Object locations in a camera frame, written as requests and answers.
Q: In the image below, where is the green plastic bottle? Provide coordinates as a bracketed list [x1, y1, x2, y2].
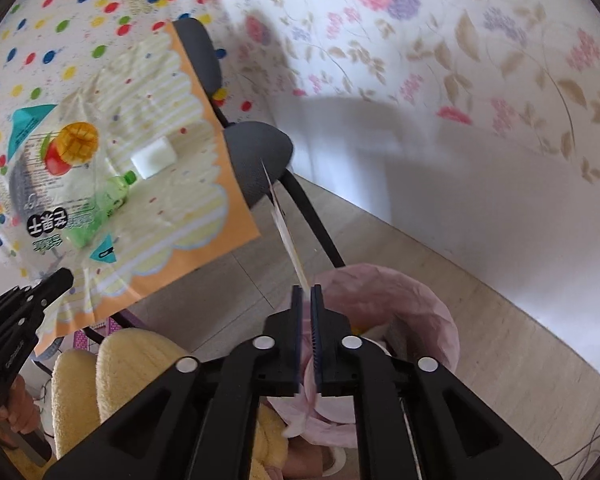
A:
[67, 170, 138, 248]

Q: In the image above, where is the grey office chair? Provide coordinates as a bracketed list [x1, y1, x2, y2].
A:
[85, 17, 347, 343]

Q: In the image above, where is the pink checkered object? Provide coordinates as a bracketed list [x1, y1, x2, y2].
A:
[72, 322, 123, 356]

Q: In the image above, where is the grey cable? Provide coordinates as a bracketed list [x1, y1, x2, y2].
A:
[565, 410, 600, 466]

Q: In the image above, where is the white foam block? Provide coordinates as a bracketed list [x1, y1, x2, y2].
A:
[130, 136, 176, 179]

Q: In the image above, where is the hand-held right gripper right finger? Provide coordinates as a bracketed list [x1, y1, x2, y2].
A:
[310, 284, 563, 480]

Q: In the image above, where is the trash bin with pink bag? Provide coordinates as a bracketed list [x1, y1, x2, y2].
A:
[265, 262, 461, 448]

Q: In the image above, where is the white printed carton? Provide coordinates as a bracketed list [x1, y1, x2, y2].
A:
[261, 159, 312, 293]

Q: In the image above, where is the clear fruit print snack bag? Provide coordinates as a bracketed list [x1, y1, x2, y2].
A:
[0, 102, 131, 286]

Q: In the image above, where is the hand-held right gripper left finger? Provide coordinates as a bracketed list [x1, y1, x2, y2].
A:
[42, 285, 303, 480]

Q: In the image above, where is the yellow striped plastic sheet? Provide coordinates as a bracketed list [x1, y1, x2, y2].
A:
[32, 22, 261, 356]

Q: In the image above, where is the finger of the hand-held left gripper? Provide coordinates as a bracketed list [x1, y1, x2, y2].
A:
[32, 267, 75, 311]

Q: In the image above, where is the person's left hand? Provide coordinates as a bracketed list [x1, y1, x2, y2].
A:
[0, 376, 43, 437]

